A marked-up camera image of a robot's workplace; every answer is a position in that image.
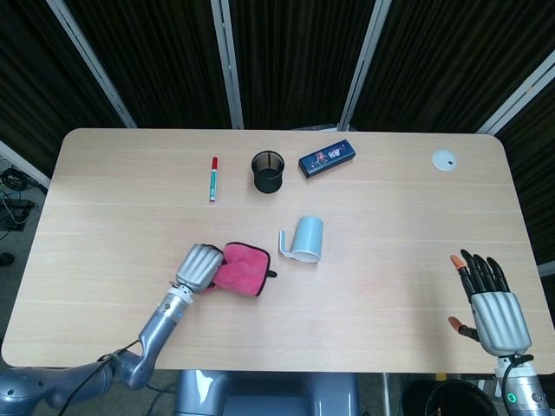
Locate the black mesh pen cup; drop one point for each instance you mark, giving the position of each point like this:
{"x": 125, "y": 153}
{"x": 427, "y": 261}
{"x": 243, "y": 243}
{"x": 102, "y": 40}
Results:
{"x": 269, "y": 171}

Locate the black waste bin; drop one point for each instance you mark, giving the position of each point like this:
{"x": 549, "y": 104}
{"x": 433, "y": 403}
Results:
{"x": 448, "y": 398}

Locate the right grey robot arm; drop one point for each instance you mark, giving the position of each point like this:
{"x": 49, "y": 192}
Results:
{"x": 518, "y": 385}

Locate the red capped whiteboard marker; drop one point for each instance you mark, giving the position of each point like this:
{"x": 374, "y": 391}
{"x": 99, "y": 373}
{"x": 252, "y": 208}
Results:
{"x": 213, "y": 180}

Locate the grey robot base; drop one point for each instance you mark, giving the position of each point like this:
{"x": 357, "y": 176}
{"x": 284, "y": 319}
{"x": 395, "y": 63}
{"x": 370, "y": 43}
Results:
{"x": 266, "y": 394}

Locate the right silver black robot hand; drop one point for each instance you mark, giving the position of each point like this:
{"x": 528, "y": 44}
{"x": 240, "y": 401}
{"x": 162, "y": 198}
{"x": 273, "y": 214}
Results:
{"x": 498, "y": 314}

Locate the pink cloth with dark trim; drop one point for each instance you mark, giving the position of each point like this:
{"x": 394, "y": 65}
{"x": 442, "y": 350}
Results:
{"x": 243, "y": 268}

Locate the dark blue patterned case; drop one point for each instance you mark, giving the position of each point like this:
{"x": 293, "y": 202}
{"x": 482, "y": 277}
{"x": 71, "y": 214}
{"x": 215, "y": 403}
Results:
{"x": 328, "y": 158}

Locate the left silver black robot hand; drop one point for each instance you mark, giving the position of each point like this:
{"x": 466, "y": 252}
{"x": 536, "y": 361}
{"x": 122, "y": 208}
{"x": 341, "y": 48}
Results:
{"x": 198, "y": 269}

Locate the light blue mug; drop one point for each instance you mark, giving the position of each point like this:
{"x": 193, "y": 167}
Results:
{"x": 305, "y": 243}

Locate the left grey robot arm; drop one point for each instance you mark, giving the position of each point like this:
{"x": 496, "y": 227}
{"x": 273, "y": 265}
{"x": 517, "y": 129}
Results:
{"x": 130, "y": 346}

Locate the white partition frame post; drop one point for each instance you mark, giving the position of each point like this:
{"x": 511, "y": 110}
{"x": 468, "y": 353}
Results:
{"x": 227, "y": 65}
{"x": 24, "y": 164}
{"x": 362, "y": 65}
{"x": 516, "y": 99}
{"x": 93, "y": 65}

